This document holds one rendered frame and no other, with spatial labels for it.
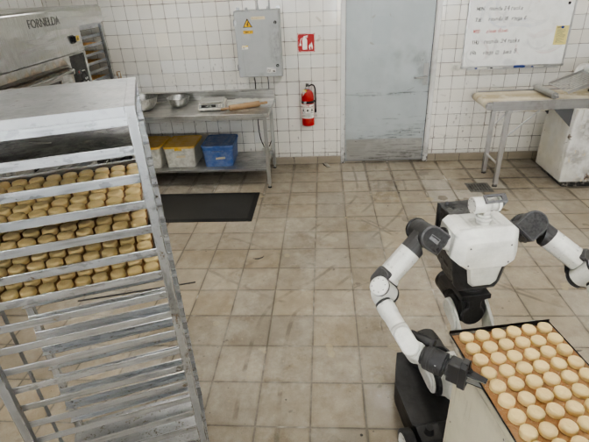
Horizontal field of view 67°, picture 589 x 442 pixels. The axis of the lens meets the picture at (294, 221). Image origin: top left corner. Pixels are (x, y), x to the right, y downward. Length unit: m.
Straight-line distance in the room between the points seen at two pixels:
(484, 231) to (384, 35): 3.99
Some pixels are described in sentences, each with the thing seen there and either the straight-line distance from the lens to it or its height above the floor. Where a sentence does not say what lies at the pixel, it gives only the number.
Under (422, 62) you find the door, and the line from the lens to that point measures 5.69.
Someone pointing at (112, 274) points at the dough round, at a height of 1.24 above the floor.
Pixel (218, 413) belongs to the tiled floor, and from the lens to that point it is 2.74.
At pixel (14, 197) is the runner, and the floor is 1.59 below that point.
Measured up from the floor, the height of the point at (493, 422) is 0.79.
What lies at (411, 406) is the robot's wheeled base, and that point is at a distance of 2.53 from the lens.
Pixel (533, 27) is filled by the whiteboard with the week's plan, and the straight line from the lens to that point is 5.95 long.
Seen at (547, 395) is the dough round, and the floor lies 0.92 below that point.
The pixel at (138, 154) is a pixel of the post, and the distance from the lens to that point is 1.40.
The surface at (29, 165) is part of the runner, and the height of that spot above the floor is 1.68.
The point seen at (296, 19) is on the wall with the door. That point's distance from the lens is 5.49.
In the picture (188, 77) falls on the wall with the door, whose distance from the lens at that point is 5.79.
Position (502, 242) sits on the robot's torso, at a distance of 1.87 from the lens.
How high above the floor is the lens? 2.10
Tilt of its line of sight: 28 degrees down
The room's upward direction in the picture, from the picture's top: 3 degrees counter-clockwise
